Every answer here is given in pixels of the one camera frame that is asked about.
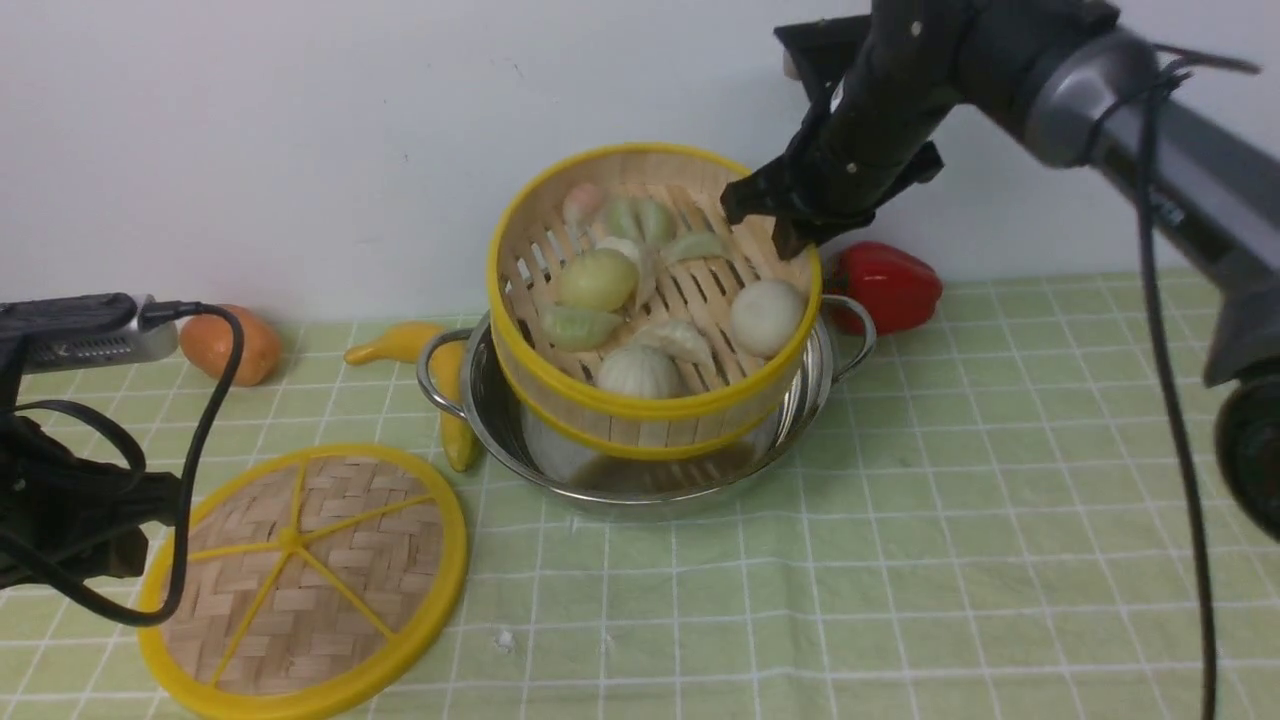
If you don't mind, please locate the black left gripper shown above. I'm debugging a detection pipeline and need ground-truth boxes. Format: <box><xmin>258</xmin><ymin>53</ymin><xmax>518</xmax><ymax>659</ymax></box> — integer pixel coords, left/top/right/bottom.
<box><xmin>1</xmin><ymin>340</ymin><xmax>183</xmax><ymax>589</ymax></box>

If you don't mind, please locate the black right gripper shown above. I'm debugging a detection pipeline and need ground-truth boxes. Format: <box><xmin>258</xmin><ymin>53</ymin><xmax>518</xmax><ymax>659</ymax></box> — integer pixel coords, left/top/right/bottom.
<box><xmin>719</xmin><ymin>1</ymin><xmax>977</xmax><ymax>260</ymax></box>

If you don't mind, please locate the yellow woven bamboo steamer lid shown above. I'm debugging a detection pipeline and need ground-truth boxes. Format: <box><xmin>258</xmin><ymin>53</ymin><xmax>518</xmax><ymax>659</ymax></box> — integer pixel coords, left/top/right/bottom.
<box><xmin>138</xmin><ymin>445</ymin><xmax>468</xmax><ymax>719</ymax></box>

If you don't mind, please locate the bamboo steamer basket yellow rim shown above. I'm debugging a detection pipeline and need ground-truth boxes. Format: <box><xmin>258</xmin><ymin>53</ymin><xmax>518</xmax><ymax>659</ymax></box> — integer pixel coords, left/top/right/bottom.
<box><xmin>485</xmin><ymin>142</ymin><xmax>823</xmax><ymax>460</ymax></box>

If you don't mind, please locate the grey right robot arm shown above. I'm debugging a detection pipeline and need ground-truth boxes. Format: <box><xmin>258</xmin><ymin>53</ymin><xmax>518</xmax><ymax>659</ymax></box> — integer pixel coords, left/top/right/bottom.
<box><xmin>719</xmin><ymin>1</ymin><xmax>1279</xmax><ymax>537</ymax></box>

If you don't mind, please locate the stainless steel pot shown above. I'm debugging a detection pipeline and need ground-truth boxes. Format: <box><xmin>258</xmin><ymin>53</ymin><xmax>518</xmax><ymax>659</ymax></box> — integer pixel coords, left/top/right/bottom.
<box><xmin>415</xmin><ymin>295</ymin><xmax>878</xmax><ymax>521</ymax></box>

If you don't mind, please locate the red toy bell pepper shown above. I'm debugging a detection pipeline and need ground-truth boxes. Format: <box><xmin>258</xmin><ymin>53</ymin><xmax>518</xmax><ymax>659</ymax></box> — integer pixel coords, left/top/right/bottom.
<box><xmin>824</xmin><ymin>241</ymin><xmax>945</xmax><ymax>336</ymax></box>

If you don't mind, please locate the white toy bun right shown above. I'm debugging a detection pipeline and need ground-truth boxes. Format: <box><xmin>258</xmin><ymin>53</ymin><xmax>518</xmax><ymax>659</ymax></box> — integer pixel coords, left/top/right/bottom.
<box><xmin>730</xmin><ymin>279</ymin><xmax>806</xmax><ymax>357</ymax></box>

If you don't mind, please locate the white toy bun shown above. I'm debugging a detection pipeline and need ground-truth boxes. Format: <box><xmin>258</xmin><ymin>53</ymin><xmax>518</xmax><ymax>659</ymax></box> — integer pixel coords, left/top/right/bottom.
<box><xmin>595</xmin><ymin>345</ymin><xmax>685</xmax><ymax>400</ymax></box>
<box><xmin>730</xmin><ymin>279</ymin><xmax>806</xmax><ymax>357</ymax></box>

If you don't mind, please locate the green dumpling at back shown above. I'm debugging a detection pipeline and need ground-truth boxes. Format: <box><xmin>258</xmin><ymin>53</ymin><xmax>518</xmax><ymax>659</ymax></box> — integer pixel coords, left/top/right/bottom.
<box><xmin>602</xmin><ymin>196</ymin><xmax>677</xmax><ymax>247</ymax></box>

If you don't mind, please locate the pink toy dumpling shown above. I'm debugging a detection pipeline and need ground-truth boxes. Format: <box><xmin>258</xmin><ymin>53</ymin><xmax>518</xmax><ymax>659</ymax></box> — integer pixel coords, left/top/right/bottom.
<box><xmin>561</xmin><ymin>182</ymin><xmax>608</xmax><ymax>234</ymax></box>

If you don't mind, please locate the yellow-green toy bun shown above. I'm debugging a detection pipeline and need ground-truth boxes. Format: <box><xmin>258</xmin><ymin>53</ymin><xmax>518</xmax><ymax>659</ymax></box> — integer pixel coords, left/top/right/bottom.
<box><xmin>556</xmin><ymin>249</ymin><xmax>639</xmax><ymax>313</ymax></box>

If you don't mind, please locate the white toy bun front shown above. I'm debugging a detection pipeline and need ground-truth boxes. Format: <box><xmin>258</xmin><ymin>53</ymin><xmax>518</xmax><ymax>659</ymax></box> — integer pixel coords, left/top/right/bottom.
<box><xmin>595</xmin><ymin>345</ymin><xmax>685</xmax><ymax>400</ymax></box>

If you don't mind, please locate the green toy dumpling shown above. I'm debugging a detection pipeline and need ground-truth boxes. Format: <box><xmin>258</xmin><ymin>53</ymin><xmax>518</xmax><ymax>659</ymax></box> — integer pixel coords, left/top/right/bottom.
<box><xmin>539</xmin><ymin>304</ymin><xmax>625</xmax><ymax>352</ymax></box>

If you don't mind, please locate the yellow toy banana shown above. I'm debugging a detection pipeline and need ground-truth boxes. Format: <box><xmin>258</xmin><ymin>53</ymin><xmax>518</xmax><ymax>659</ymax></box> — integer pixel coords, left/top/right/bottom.
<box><xmin>343</xmin><ymin>322</ymin><xmax>481</xmax><ymax>473</ymax></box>

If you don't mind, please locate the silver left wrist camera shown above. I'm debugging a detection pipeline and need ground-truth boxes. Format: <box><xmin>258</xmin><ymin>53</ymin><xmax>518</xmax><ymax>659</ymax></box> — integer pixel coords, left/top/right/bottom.
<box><xmin>1</xmin><ymin>293</ymin><xmax>179</xmax><ymax>375</ymax></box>

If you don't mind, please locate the black left camera cable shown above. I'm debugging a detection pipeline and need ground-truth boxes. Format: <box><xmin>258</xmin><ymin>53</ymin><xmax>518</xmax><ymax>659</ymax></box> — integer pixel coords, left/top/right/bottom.
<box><xmin>0</xmin><ymin>300</ymin><xmax>246</xmax><ymax>628</ymax></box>

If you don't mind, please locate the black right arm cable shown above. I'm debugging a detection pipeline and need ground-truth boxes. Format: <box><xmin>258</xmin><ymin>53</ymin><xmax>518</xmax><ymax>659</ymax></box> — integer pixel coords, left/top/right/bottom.
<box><xmin>1080</xmin><ymin>45</ymin><xmax>1263</xmax><ymax>720</ymax></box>

